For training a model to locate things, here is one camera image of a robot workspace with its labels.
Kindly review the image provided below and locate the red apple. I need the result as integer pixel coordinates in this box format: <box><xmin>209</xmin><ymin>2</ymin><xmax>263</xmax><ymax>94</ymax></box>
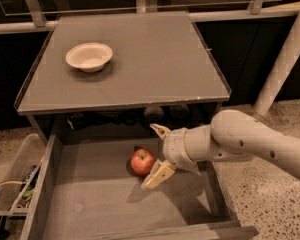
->
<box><xmin>130</xmin><ymin>148</ymin><xmax>155</xmax><ymax>176</ymax></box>

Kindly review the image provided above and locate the grey cabinet with counter top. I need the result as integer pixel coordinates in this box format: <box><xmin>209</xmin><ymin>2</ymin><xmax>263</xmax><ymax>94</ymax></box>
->
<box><xmin>15</xmin><ymin>12</ymin><xmax>231</xmax><ymax>137</ymax></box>

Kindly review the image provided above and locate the dark round can left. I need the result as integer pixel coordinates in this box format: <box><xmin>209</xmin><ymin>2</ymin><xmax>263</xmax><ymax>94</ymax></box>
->
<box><xmin>143</xmin><ymin>106</ymin><xmax>164</xmax><ymax>121</ymax></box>

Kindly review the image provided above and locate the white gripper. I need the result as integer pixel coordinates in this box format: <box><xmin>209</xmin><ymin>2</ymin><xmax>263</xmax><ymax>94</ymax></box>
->
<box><xmin>141</xmin><ymin>123</ymin><xmax>199</xmax><ymax>190</ymax></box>

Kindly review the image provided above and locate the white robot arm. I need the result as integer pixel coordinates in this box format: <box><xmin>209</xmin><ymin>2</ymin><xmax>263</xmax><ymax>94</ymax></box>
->
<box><xmin>141</xmin><ymin>11</ymin><xmax>300</xmax><ymax>190</ymax></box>

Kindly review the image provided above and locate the clear plastic bin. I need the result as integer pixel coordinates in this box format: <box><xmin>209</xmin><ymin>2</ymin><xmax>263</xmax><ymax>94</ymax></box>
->
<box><xmin>0</xmin><ymin>133</ymin><xmax>45</xmax><ymax>216</ymax></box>

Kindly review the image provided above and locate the dark round can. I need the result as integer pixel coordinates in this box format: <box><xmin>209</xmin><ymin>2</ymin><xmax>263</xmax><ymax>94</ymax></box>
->
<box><xmin>143</xmin><ymin>106</ymin><xmax>164</xmax><ymax>121</ymax></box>
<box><xmin>169</xmin><ymin>104</ymin><xmax>190</xmax><ymax>119</ymax></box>

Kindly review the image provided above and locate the open grey top drawer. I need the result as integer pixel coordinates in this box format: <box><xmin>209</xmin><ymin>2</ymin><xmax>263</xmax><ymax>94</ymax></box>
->
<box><xmin>20</xmin><ymin>127</ymin><xmax>258</xmax><ymax>240</ymax></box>

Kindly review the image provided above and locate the dark round can right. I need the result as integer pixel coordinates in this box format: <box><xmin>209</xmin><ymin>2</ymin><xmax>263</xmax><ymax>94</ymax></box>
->
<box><xmin>169</xmin><ymin>104</ymin><xmax>190</xmax><ymax>119</ymax></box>

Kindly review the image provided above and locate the white paper bowl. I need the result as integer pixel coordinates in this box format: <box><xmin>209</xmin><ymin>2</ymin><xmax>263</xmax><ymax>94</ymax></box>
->
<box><xmin>65</xmin><ymin>43</ymin><xmax>113</xmax><ymax>73</ymax></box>

